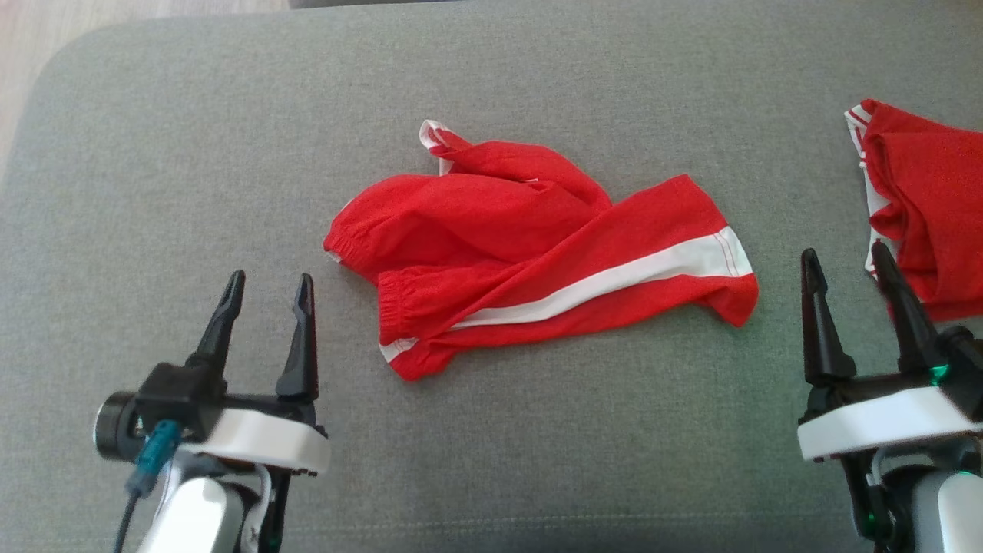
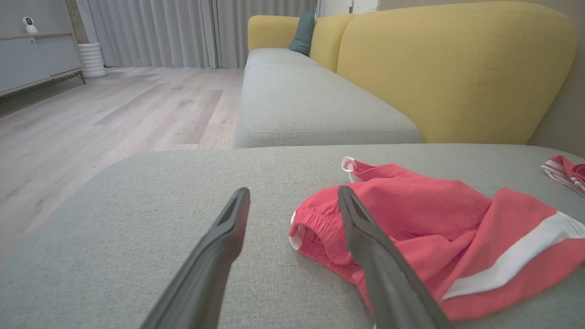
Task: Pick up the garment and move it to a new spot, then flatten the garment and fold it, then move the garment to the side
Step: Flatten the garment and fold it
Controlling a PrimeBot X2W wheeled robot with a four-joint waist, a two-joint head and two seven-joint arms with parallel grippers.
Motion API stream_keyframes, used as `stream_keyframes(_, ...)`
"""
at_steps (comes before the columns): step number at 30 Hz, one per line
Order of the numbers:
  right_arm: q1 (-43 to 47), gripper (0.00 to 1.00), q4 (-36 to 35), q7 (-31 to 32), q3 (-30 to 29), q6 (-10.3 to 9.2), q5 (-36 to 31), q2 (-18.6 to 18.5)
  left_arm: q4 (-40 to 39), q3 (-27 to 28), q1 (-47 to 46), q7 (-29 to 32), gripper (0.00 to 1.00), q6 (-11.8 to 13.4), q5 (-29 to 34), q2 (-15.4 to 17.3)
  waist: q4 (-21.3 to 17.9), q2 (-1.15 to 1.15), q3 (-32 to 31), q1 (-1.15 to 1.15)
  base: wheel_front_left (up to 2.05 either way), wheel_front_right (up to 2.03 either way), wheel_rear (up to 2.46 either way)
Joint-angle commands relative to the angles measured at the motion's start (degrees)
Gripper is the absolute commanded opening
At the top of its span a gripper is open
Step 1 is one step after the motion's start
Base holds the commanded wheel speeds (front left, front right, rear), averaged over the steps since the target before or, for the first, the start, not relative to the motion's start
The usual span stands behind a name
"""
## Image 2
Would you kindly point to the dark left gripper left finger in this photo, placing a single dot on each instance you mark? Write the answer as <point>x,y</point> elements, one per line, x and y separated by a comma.
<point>205,274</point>

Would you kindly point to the small white security camera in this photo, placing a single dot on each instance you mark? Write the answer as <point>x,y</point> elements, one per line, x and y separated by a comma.
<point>29,23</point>

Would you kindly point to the yellow sofa armrest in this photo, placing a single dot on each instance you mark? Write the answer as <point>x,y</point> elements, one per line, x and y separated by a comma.
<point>269,32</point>

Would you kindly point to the red basketball shorts white trim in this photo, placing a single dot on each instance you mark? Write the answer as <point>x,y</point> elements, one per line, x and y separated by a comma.
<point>420,214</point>

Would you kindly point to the yellow sofa backrest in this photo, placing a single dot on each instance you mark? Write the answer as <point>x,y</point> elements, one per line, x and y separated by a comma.
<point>448,73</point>

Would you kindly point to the grey sofa seat cushion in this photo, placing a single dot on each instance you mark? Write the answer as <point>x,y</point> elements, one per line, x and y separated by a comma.
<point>311,100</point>

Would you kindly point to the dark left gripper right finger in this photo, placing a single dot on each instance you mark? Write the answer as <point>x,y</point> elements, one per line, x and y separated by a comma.
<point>388,283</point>

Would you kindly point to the yellow and grey sofa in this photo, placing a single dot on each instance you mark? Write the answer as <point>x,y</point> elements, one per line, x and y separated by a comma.
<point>183,192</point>

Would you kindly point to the long grey TV cabinet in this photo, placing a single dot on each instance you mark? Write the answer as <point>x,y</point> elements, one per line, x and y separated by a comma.
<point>36,59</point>

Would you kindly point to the red Bulls basketball jersey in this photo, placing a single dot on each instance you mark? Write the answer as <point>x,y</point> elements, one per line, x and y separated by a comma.
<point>564,169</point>

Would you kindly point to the white ribbed plant pot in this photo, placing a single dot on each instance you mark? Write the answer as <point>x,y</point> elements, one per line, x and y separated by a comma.
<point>92,59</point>

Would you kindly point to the teal throw pillow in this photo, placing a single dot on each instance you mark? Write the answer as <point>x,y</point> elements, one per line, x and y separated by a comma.
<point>302,34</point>

